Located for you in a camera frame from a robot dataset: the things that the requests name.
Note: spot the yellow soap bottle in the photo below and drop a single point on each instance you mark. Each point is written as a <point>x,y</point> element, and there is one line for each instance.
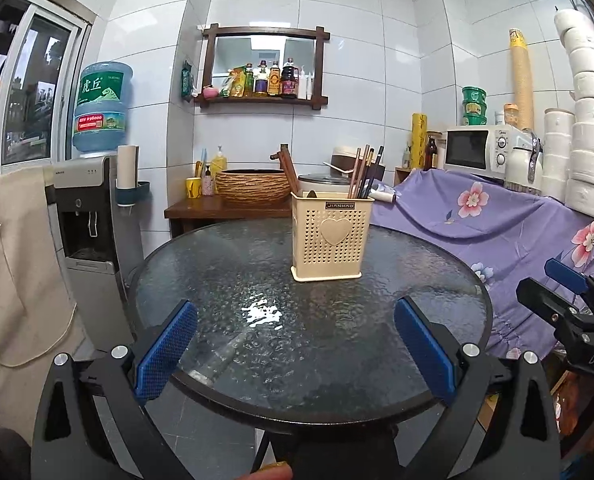
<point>218,163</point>

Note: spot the tall paper cup stack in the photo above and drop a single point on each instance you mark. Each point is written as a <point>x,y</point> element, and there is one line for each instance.
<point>522,79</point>

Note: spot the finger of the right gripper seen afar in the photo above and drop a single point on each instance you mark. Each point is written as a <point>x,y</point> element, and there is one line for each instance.
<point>565,276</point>

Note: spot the green instant noodle cups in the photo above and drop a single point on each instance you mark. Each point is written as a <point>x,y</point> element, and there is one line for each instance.
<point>474,106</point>

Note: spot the brown glass bottle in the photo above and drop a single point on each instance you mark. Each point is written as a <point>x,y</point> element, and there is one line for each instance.
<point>431,153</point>

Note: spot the green hanging packet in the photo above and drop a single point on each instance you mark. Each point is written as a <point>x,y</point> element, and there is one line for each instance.
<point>186,84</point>

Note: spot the water dispenser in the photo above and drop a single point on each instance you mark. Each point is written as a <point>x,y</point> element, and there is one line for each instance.
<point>102,246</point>

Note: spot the round glass table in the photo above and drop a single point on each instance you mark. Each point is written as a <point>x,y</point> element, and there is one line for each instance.
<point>280,354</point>

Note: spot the brown white rice cooker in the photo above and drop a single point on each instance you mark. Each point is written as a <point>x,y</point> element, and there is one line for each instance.
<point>343,161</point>

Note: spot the yellow roll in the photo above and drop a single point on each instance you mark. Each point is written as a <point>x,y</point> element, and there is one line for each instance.
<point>418,140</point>

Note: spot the woven brown basin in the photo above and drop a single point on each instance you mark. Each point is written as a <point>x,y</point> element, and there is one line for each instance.
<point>253,186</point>

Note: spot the cream plastic utensil holder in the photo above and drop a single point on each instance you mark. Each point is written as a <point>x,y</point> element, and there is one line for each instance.
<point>328,237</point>

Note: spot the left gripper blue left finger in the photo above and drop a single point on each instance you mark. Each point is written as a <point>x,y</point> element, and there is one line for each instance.
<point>159,349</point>

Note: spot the white kettle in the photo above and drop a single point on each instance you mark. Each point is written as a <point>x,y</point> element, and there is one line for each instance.
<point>524,165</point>

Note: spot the paper cup stack holder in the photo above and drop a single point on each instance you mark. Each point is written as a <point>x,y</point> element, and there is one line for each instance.
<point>129,190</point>

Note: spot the wooden framed mirror shelf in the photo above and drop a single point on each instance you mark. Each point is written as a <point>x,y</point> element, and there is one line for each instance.
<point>263,64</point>

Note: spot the white pot with lid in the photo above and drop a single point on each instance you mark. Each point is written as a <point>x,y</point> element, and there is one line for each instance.
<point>323,183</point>

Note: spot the white microwave oven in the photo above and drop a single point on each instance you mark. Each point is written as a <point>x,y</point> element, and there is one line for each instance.
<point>482,150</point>

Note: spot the sliding glass window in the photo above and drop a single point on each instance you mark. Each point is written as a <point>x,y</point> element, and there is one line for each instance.
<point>41,48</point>

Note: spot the yellow cup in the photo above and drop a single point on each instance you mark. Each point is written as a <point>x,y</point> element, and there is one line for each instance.
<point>193,187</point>

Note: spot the brown wooden chopstick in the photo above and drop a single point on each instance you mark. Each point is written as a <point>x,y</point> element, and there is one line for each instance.
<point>361,170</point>
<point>354,174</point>

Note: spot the purple floral cloth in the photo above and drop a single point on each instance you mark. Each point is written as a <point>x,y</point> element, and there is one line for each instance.
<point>503,236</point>

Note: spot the brown chopstick in holder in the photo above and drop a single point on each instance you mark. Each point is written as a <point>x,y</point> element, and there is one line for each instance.
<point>289,168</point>

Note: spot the blue water jug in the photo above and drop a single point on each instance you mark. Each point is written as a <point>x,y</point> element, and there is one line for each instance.
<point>99,118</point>

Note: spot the dark wooden side table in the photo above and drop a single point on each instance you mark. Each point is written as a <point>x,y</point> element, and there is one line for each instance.
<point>194,213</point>

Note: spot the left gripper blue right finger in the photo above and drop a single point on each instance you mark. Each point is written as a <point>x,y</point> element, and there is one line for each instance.
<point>433,349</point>

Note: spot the white paper bowl stacks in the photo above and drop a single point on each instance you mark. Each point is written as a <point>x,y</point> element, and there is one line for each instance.
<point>569,136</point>

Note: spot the beige cloth cover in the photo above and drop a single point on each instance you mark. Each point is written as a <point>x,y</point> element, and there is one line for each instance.
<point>37,316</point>

